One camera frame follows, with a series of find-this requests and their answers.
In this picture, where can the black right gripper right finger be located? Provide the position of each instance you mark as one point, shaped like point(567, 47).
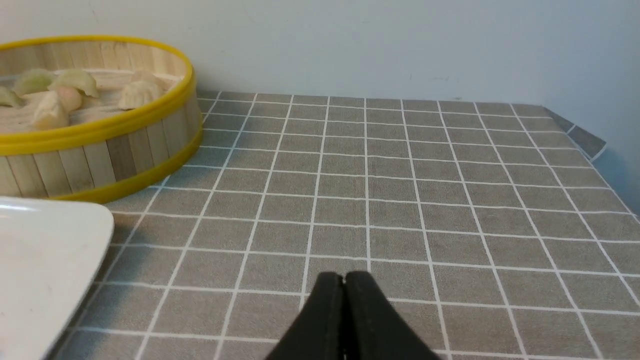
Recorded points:
point(374, 330)

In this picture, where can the bamboo steamer basket yellow rim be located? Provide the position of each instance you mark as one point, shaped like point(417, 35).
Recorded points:
point(107, 159)

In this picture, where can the white square plate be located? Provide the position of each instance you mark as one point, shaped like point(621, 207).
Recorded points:
point(50, 254)

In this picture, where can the green dumpling at steamer edge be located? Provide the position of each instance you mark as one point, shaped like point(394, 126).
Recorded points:
point(9, 98)

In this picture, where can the light green dumpling in steamer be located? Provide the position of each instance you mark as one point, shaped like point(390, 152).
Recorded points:
point(78, 79)

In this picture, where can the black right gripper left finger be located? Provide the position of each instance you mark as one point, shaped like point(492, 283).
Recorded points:
point(315, 332)

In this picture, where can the pale green dumpling in steamer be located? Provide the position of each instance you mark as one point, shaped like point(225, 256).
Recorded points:
point(33, 81)

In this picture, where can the grey checked tablecloth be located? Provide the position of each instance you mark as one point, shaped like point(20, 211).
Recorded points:
point(484, 225)

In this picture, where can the cream pleated dumpling in steamer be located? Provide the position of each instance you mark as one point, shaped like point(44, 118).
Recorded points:
point(139, 93)

